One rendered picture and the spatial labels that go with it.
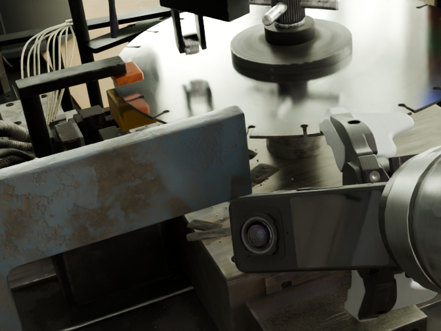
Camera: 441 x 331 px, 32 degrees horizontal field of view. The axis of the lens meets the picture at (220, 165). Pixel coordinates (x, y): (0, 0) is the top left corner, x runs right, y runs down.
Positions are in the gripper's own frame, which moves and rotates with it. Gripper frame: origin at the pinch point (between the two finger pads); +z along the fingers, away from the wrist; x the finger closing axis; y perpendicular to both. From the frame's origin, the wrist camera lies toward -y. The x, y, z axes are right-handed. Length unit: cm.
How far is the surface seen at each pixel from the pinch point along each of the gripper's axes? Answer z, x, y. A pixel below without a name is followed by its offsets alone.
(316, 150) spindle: 14.7, 5.5, 2.1
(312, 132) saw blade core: -1.8, 6.3, -1.1
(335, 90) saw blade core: 3.5, 9.7, 2.2
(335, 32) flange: 11.1, 15.8, 4.6
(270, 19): 5.8, 16.6, -1.9
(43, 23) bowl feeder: 71, 35, -30
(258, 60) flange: 8.2, 13.7, -3.0
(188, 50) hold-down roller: 9.3, 15.5, -8.9
